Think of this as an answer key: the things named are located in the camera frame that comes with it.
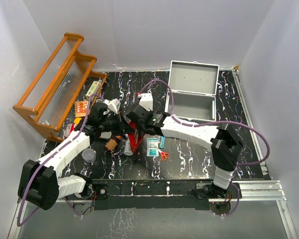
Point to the wooden shelf rack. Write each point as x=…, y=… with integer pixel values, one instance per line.
x=50, y=97

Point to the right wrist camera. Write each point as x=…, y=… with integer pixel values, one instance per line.
x=146, y=101

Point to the grey plastic tray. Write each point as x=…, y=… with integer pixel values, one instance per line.
x=105, y=135

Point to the orange patterned box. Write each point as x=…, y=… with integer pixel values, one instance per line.
x=80, y=108

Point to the red first aid pouch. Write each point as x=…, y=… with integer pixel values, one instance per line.
x=135, y=137

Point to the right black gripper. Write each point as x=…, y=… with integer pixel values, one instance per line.
x=152, y=112

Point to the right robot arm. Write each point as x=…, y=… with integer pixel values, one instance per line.
x=221, y=140

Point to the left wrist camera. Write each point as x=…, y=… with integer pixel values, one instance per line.
x=113, y=105

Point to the clear round container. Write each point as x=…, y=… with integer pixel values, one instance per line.
x=89, y=155

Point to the yellow round object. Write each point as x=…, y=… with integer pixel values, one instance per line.
x=77, y=120

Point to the white medicine bottle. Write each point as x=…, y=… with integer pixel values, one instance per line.
x=128, y=150

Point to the teal white swab packet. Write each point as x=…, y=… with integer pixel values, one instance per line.
x=152, y=147

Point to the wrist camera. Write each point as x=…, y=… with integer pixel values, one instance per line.
x=113, y=105
x=146, y=101

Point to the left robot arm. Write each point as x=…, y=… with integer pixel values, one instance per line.
x=41, y=183

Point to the green white medicine box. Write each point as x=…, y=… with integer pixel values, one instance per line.
x=93, y=89

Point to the teal tube packet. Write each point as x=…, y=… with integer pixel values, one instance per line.
x=162, y=140

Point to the orange scissors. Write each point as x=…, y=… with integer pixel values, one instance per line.
x=164, y=155

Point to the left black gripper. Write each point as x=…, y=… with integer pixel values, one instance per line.
x=121, y=128

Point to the grey metal case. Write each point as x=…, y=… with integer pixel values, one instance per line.
x=193, y=88

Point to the brown medicine bottle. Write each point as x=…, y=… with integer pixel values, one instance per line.
x=112, y=143

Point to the red white medicine box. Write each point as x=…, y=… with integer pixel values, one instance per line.
x=70, y=127

